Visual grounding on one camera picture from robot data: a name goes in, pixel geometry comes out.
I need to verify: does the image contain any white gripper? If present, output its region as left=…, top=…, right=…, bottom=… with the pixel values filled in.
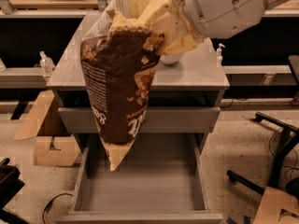
left=137, top=0, right=267, bottom=55

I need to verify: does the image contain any brown chip bag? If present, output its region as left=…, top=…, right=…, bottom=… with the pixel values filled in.
left=80, top=0, right=164, bottom=171

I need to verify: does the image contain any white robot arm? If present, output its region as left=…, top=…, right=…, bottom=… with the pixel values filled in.
left=138, top=0, right=290, bottom=41

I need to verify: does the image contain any closed upper drawer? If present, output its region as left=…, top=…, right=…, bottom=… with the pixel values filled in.
left=58, top=106, right=220, bottom=133

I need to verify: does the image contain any grey drawer cabinet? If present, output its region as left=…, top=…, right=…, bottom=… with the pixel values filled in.
left=46, top=10, right=231, bottom=224

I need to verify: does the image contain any open bottom drawer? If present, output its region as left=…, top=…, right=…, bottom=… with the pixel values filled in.
left=55, top=133, right=222, bottom=224

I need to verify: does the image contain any white bowl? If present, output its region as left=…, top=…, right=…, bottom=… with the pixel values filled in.
left=161, top=53, right=183, bottom=64

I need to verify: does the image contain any white pump bottle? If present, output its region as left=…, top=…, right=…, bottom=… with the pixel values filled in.
left=216, top=43, right=225, bottom=66

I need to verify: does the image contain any clear sanitizer bottle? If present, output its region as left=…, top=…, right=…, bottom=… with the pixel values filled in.
left=39, top=51, right=55, bottom=74

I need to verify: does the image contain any cardboard box left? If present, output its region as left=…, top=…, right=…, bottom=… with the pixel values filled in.
left=14, top=90, right=80, bottom=167

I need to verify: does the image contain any cardboard box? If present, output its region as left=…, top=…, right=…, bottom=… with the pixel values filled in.
left=14, top=90, right=80, bottom=167
left=252, top=187, right=299, bottom=224

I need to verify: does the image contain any black chair base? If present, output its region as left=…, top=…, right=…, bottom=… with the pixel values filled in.
left=226, top=111, right=299, bottom=195

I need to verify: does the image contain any cardboard box bottom right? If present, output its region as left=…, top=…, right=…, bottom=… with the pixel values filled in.
left=252, top=187, right=299, bottom=224

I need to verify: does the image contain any black object bottom left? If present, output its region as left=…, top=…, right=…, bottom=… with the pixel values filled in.
left=0, top=158, right=29, bottom=224

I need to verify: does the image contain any black floor cable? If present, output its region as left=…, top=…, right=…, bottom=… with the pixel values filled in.
left=41, top=192, right=74, bottom=224

